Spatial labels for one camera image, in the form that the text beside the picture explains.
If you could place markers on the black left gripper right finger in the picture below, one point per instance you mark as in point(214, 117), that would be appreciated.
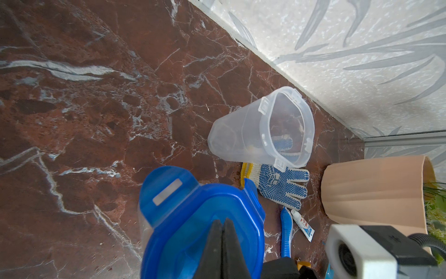
point(233, 262)

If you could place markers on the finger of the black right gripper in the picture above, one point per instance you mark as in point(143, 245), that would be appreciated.
point(286, 268)

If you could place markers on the clear container blue lid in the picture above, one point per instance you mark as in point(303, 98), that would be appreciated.
point(175, 215)
point(278, 130)

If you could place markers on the small white toothpaste tube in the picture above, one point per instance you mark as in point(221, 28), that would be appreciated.
point(303, 225)

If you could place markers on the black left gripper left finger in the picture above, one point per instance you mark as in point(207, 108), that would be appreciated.
point(211, 260)

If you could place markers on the blue dotted work glove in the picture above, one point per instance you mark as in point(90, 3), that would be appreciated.
point(284, 188)

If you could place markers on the white shampoo bottle yellow cap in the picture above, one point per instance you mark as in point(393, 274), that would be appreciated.
point(301, 264)

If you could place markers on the horizontal aluminium frame bar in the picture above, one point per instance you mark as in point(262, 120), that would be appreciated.
point(417, 139)

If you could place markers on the beige ribbed flower pot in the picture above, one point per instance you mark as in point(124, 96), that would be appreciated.
point(380, 191)

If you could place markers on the green white artificial flowers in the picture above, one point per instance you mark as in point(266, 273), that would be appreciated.
point(434, 196)

